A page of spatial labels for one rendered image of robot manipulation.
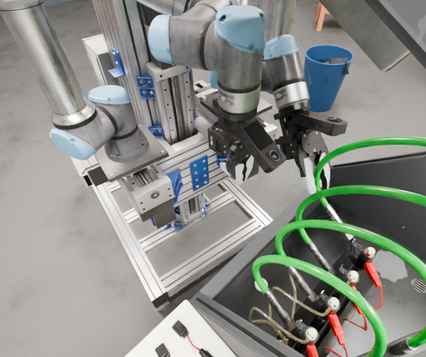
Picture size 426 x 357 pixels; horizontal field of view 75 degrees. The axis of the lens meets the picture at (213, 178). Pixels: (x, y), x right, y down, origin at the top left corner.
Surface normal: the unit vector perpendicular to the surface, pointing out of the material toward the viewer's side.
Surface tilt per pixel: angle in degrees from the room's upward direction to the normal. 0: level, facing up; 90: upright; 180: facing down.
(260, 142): 31
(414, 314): 0
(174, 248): 0
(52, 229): 0
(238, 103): 90
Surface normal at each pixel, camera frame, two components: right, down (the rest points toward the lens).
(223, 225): -0.04, -0.68
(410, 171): -0.72, 0.53
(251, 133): 0.34, -0.33
